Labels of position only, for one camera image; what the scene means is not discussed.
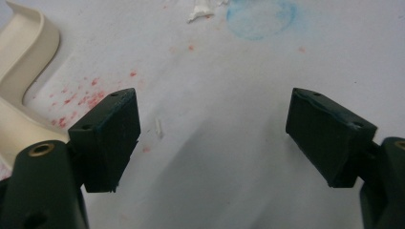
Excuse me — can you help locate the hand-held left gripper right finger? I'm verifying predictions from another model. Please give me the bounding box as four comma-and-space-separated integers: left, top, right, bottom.
285, 87, 379, 189

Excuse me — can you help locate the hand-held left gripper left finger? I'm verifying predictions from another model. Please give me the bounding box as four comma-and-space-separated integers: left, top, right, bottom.
67, 87, 142, 194

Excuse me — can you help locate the cream plastic dustpan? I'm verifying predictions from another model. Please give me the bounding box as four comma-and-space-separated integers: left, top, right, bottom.
0, 0, 71, 170

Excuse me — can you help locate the single thin paper sliver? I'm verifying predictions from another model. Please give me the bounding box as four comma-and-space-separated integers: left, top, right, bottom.
154, 117, 164, 140

